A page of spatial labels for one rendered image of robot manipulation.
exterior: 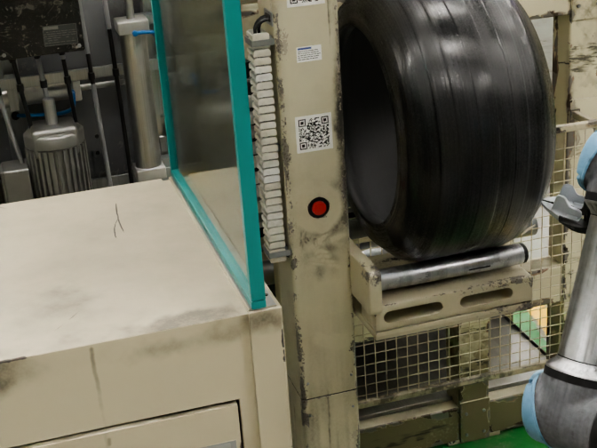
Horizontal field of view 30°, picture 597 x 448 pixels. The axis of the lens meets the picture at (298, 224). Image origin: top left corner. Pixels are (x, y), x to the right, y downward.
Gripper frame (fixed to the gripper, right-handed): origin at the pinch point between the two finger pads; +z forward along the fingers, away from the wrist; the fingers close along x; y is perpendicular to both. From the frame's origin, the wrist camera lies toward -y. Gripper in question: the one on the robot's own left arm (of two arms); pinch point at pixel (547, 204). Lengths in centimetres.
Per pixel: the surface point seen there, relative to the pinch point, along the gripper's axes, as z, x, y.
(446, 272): 16.2, 14.1, -12.9
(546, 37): 187, -468, -308
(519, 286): 3.7, 5.6, -20.0
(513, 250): 6.7, 1.3, -14.3
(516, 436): 19, -27, -125
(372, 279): 25.3, 28.0, -5.5
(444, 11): 23.3, -4.9, 37.6
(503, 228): 5.9, 8.3, -1.2
